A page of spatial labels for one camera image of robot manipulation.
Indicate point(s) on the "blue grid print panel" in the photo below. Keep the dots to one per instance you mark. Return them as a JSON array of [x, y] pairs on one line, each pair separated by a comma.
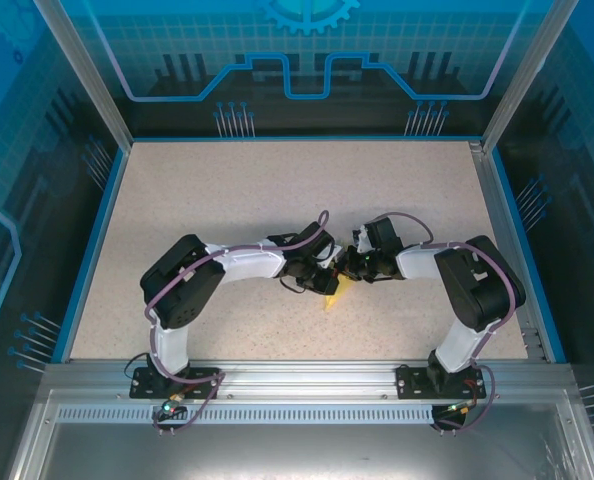
[[17, 200], [577, 200]]

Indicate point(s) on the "grey metal tray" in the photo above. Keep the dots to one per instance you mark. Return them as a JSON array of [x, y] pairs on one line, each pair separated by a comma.
[[302, 455]]

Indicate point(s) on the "aluminium frame post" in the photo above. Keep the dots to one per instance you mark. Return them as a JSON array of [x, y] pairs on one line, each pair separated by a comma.
[[524, 70], [84, 80]]

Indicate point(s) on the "aluminium table rail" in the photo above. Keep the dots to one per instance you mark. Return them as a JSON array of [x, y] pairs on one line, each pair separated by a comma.
[[502, 240]]

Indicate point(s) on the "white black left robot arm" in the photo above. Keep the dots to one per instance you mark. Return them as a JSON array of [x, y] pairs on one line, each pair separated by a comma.
[[182, 285]]

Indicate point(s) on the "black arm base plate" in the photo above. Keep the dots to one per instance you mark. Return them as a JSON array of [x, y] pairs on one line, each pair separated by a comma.
[[142, 387], [409, 385]]

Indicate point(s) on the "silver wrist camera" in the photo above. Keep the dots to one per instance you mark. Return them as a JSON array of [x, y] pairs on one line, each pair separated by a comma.
[[331, 252], [362, 240]]

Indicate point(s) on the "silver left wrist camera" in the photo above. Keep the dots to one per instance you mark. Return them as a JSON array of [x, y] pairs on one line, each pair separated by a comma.
[[331, 252]]

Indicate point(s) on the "aluminium mounting beam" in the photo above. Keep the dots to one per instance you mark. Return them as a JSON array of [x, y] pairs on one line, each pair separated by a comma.
[[302, 380]]

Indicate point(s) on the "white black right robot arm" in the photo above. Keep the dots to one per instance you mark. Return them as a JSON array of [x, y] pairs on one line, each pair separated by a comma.
[[477, 285]]

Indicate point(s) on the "blue table edge strip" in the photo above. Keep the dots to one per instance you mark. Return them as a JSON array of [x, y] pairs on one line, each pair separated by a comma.
[[532, 255], [89, 255]]

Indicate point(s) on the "blue gear print panel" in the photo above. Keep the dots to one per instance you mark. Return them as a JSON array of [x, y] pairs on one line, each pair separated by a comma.
[[297, 50]]

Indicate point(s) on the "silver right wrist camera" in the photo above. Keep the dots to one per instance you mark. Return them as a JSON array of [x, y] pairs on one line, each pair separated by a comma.
[[362, 240]]

